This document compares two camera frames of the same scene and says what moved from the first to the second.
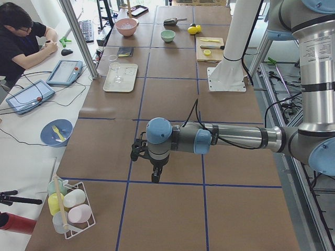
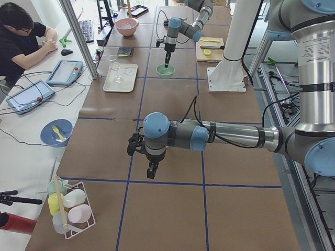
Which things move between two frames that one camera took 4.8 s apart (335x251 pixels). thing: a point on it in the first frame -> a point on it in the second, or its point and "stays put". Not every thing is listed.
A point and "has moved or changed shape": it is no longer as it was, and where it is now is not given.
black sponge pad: [125, 52] stays put
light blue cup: [59, 218] stays put
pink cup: [80, 214] stays put
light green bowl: [167, 35] has moved or changed shape
